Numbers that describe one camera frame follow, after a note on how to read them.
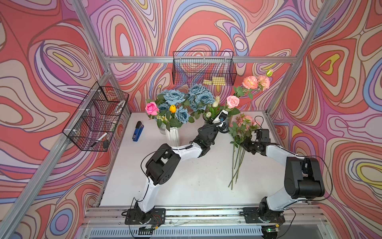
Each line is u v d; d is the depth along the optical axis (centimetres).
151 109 59
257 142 76
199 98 76
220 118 69
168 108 70
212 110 86
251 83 68
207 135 66
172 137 86
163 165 54
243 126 99
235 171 89
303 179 46
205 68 96
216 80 87
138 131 107
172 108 68
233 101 65
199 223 73
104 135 75
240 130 99
